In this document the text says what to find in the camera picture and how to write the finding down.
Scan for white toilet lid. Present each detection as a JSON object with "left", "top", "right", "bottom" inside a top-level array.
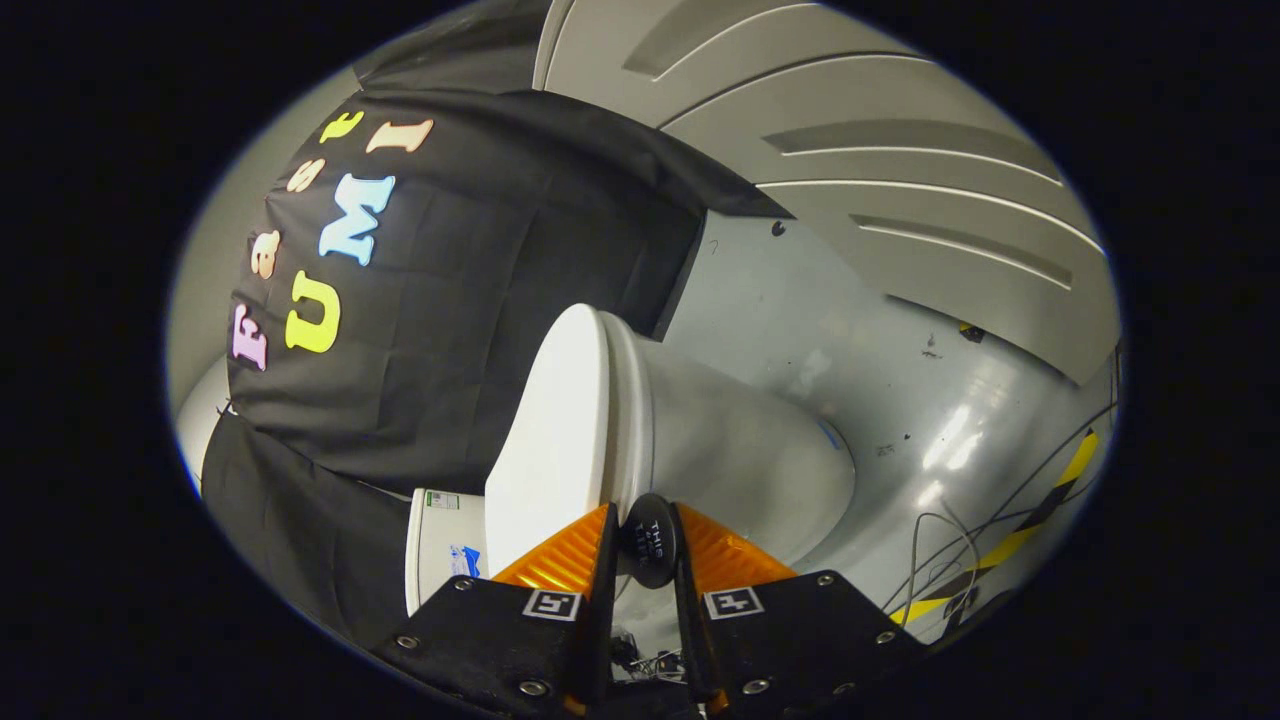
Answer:
[{"left": 485, "top": 303, "right": 613, "bottom": 578}]

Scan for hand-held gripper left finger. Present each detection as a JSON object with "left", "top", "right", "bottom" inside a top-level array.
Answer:
[{"left": 370, "top": 503, "right": 621, "bottom": 720}]

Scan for tangled black cables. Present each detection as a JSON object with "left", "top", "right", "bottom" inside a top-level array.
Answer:
[{"left": 610, "top": 628, "right": 691, "bottom": 684}]

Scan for grey panelled door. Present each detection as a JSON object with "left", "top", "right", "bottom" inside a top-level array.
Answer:
[{"left": 533, "top": 0, "right": 1121, "bottom": 387}]

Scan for black backdrop cloth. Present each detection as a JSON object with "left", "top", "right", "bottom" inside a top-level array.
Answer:
[{"left": 200, "top": 0, "right": 796, "bottom": 651}]

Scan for yellow black hazard tape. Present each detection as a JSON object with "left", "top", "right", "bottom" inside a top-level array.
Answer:
[{"left": 888, "top": 430, "right": 1101, "bottom": 627}]

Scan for black round lid knob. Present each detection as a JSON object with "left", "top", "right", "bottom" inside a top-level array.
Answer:
[{"left": 620, "top": 493, "right": 682, "bottom": 590}]

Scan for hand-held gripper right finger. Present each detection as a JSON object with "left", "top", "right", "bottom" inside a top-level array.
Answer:
[{"left": 670, "top": 502, "right": 926, "bottom": 720}]

